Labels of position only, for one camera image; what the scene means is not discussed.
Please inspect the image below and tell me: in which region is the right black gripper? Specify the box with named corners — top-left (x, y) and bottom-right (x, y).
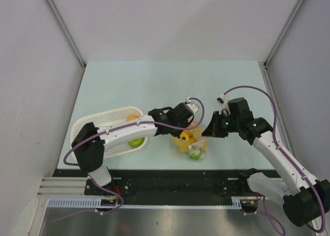
top-left (202, 111), bottom-right (240, 138)

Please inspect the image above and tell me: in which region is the yellow fake bell pepper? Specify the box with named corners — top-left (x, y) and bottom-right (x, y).
top-left (180, 131), bottom-right (196, 144)

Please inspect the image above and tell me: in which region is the clear zip top bag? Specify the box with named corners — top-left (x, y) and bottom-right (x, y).
top-left (170, 124), bottom-right (208, 161)

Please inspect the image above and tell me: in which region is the orange fake fruit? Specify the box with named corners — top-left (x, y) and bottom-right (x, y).
top-left (126, 114), bottom-right (139, 122)

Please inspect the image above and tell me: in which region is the green fake apple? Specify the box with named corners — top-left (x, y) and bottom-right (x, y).
top-left (128, 138), bottom-right (145, 148)

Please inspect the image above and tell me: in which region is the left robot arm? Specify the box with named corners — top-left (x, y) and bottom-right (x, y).
top-left (71, 102), bottom-right (199, 195)

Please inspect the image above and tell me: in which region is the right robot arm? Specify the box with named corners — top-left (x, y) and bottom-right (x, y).
top-left (202, 96), bottom-right (329, 227)

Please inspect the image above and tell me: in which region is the small yellow fake lemon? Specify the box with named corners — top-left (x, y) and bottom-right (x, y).
top-left (200, 141), bottom-right (208, 150)

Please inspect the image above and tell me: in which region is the yellow fake banana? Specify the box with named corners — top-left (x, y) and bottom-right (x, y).
top-left (178, 143), bottom-right (190, 155)

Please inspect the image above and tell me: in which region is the green fake lime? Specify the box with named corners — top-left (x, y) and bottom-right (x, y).
top-left (189, 151), bottom-right (203, 160)

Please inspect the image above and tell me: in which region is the white perforated plastic basket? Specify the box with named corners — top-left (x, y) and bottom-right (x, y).
top-left (71, 107), bottom-right (156, 162)

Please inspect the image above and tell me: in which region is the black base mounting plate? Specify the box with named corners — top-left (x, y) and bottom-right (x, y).
top-left (53, 168), bottom-right (287, 207)

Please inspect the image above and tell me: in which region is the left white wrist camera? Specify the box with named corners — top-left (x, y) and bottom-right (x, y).
top-left (185, 97), bottom-right (199, 115)

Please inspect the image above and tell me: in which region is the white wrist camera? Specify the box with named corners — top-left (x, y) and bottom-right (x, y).
top-left (216, 94), bottom-right (230, 115)
top-left (185, 97), bottom-right (199, 115)

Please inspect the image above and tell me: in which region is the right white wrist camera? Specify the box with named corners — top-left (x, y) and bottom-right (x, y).
top-left (216, 94), bottom-right (230, 115)

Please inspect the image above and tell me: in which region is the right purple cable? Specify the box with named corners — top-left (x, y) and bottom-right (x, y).
top-left (223, 85), bottom-right (326, 233)

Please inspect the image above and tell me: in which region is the white slotted cable duct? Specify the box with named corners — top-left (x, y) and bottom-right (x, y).
top-left (47, 196), bottom-right (258, 210)

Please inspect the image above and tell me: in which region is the right aluminium frame post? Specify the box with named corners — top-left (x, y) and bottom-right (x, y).
top-left (263, 0), bottom-right (308, 69)

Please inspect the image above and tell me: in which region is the aluminium frame post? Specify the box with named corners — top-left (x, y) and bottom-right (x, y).
top-left (44, 0), bottom-right (87, 71)
top-left (263, 0), bottom-right (308, 69)

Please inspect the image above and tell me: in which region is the left aluminium frame post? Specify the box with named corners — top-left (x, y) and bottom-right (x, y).
top-left (44, 0), bottom-right (87, 71)

